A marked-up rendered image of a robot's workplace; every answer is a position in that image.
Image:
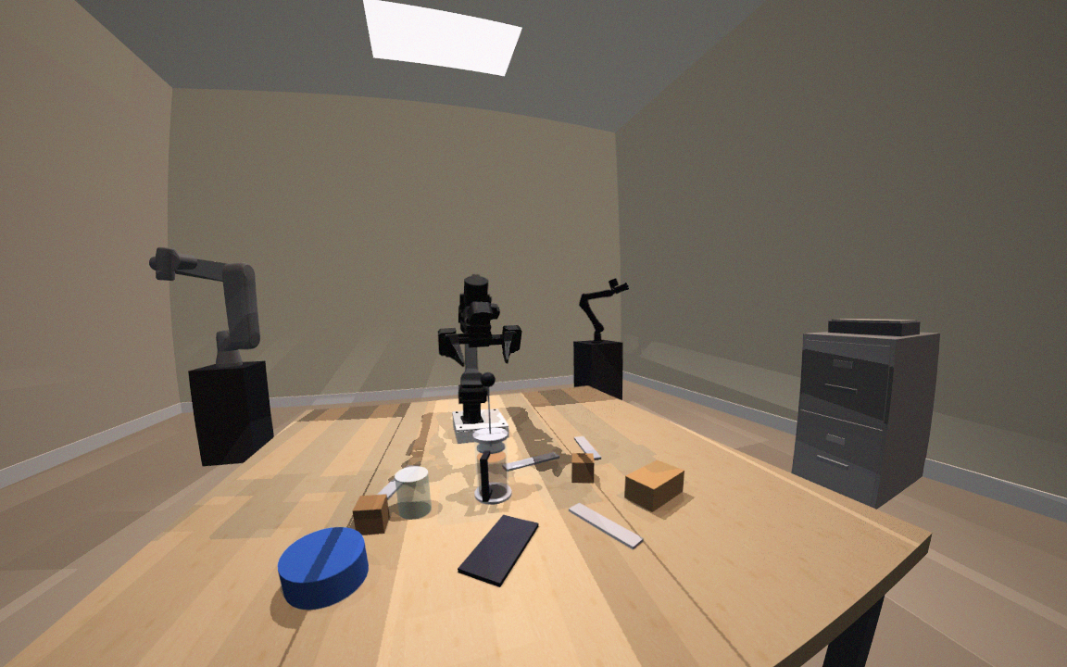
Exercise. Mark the blue cylinder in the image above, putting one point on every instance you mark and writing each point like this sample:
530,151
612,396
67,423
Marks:
323,568

